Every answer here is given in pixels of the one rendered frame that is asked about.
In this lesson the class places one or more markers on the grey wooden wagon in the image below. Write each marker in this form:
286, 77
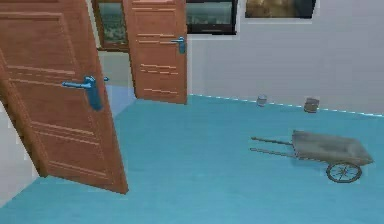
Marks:
330, 150

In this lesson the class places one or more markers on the brown wooden room door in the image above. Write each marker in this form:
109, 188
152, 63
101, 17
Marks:
56, 110
159, 56

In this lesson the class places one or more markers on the small grey cylinder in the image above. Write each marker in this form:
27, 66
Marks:
262, 100

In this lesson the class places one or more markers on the brown framed window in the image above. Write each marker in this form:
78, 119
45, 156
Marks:
111, 26

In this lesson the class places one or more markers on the grey brown cylinder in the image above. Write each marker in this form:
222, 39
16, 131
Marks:
311, 105

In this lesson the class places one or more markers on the black framed wall picture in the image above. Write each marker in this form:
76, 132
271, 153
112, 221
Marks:
279, 8

